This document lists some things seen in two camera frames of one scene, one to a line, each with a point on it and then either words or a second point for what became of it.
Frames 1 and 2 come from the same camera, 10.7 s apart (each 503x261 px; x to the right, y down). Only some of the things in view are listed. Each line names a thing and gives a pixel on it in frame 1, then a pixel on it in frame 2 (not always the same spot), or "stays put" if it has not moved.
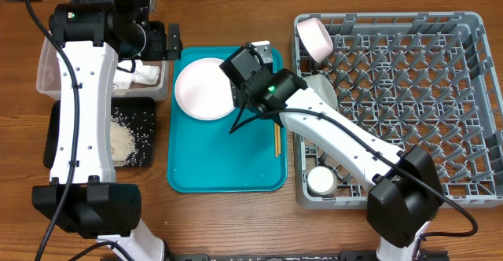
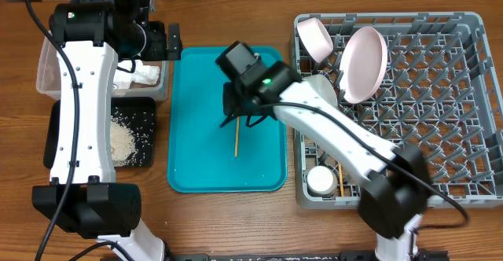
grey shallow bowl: (324, 87) stays put
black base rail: (295, 256) stays put
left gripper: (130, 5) stays put
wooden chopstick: (277, 140) -> (236, 137)
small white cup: (321, 181) stays put
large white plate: (203, 90) -> (363, 64)
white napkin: (143, 73) stays put
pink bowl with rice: (315, 38) stays put
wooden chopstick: (277, 139) -> (341, 181)
